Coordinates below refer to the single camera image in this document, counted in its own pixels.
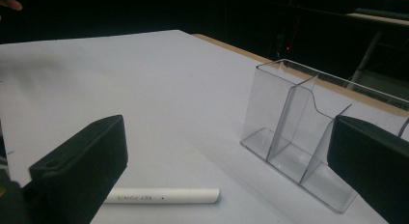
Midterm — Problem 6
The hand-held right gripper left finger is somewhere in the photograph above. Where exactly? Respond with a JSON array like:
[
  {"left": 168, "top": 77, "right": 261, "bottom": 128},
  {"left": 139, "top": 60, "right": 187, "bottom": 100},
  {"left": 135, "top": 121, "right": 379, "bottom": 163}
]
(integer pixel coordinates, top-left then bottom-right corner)
[{"left": 28, "top": 114, "right": 129, "bottom": 224}]

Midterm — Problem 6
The white marker pen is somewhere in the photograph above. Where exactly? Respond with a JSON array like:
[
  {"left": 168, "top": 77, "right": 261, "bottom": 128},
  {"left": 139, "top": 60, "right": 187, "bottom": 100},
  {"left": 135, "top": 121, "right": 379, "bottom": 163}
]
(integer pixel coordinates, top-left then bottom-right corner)
[{"left": 103, "top": 187, "right": 221, "bottom": 205}]

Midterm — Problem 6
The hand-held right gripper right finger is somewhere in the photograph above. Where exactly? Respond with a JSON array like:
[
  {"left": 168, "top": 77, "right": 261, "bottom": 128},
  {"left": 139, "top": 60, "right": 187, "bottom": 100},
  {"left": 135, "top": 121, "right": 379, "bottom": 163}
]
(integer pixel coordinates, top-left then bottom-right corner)
[{"left": 326, "top": 115, "right": 409, "bottom": 224}]

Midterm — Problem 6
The clear acrylic pen holder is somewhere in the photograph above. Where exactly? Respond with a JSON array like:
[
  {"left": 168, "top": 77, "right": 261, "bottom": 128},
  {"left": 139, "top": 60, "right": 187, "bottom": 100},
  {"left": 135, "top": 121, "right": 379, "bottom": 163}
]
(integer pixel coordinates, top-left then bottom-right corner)
[{"left": 239, "top": 58, "right": 409, "bottom": 214}]

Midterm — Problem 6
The metal stand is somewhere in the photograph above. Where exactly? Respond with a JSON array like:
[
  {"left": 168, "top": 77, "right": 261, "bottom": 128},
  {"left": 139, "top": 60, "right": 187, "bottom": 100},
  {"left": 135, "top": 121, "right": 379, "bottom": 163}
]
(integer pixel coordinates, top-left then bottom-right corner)
[{"left": 346, "top": 30, "right": 384, "bottom": 90}]

